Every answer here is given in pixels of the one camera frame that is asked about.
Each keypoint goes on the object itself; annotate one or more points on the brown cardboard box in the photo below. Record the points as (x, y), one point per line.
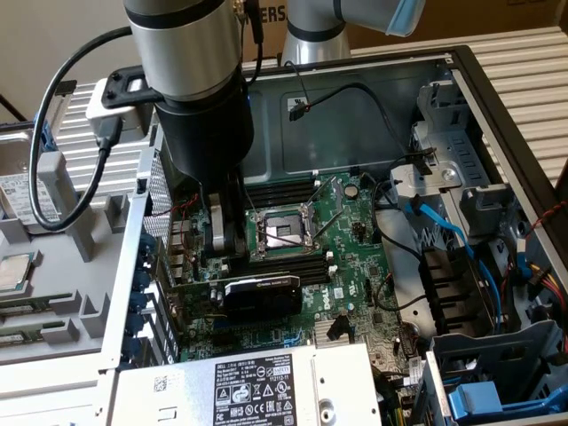
(466, 22)

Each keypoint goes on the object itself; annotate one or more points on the thin metal locking lever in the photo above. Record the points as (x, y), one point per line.
(330, 221)
(250, 199)

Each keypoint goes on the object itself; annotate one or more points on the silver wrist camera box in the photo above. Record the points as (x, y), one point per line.
(95, 108)

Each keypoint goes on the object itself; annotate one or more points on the blue card retention clip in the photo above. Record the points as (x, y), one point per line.
(148, 246)
(143, 274)
(136, 325)
(139, 301)
(131, 349)

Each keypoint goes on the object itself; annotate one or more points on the round coin battery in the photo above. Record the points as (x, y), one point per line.
(352, 191)

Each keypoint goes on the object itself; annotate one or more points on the long blue expansion slot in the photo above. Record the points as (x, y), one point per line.
(222, 325)

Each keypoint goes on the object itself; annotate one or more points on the silver open PC case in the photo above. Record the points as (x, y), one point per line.
(355, 146)

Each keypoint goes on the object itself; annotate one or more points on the silver power supply unit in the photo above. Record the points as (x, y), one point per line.
(177, 399)

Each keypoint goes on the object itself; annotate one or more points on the hard disk with blue carrier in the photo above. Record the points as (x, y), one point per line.
(18, 168)

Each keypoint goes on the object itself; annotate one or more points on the metal disk bay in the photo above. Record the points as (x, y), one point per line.
(448, 151)

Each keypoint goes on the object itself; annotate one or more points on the green graphics card black shroud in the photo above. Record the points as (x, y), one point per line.
(262, 297)

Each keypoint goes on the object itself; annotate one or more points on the green motherboard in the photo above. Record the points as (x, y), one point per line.
(355, 266)

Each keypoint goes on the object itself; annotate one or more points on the black camera bracket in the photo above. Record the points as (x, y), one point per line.
(116, 100)

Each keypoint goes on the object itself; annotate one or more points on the green RAM stick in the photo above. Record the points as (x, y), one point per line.
(20, 340)
(22, 309)

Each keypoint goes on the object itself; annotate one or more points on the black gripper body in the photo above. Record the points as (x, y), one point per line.
(204, 133)

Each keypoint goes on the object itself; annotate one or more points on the silver chipset heatsink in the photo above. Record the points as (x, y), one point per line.
(320, 333)

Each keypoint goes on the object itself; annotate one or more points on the grey plastic parts rack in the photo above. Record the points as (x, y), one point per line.
(66, 284)

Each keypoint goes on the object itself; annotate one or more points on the blue plastic disk carrier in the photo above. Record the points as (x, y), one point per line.
(475, 399)

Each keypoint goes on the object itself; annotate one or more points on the CPU socket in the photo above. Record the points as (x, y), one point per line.
(284, 233)

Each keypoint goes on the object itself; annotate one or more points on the dark grey drive cage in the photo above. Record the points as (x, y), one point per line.
(488, 355)

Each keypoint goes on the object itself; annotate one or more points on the black ribbed plastic bracket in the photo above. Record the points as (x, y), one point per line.
(448, 288)

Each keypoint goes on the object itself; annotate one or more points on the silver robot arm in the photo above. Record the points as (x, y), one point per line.
(177, 44)

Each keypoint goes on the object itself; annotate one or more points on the silver CPU chip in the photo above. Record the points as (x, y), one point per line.
(13, 273)

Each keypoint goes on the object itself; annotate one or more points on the black profile end cap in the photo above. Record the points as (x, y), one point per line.
(65, 88)

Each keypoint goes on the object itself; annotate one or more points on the short black expansion slot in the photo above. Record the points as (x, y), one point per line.
(223, 341)

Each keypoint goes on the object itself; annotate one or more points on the black RAM slot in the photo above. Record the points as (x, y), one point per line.
(284, 194)
(317, 272)
(284, 200)
(284, 187)
(288, 261)
(288, 267)
(284, 181)
(319, 280)

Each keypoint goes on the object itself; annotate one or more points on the small black box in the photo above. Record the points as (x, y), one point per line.
(141, 185)

